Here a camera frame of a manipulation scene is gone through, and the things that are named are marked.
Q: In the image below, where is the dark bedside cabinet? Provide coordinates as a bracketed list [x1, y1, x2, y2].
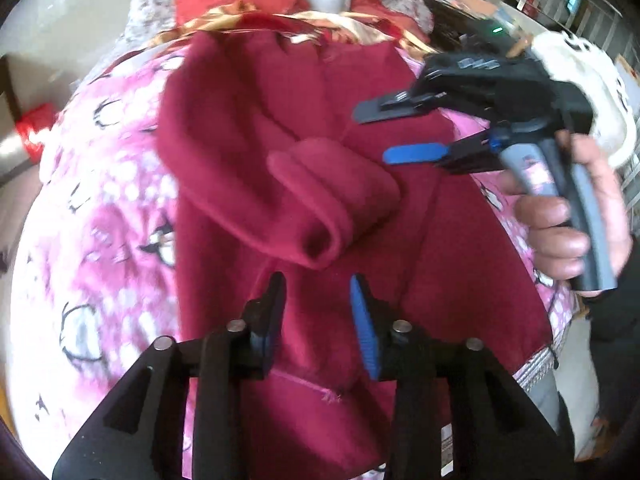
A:
[425, 0, 501, 56]

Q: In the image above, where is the white ornate chair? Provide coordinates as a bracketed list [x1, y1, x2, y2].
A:
[530, 30, 640, 170]

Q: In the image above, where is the person's right forearm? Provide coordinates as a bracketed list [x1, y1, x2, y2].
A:
[550, 260, 640, 461]

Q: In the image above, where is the red box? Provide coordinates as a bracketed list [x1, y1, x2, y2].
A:
[15, 102, 57, 161]

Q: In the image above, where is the person's right hand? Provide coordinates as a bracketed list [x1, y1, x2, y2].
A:
[500, 132, 632, 282]

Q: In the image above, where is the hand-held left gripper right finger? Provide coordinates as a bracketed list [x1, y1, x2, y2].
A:
[349, 274, 577, 480]

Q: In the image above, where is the gold red satin cloth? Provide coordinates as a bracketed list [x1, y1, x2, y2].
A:
[150, 2, 436, 57]

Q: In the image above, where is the pink penguin print blanket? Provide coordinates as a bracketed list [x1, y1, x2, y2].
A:
[10, 42, 576, 480]

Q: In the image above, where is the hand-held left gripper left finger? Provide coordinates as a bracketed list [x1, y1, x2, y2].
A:
[51, 271, 287, 480]

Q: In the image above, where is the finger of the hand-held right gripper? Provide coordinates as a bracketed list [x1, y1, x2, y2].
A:
[352, 91, 451, 124]
[382, 132, 503, 175]

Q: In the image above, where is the dark red garment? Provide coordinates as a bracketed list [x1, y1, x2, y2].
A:
[157, 30, 553, 480]

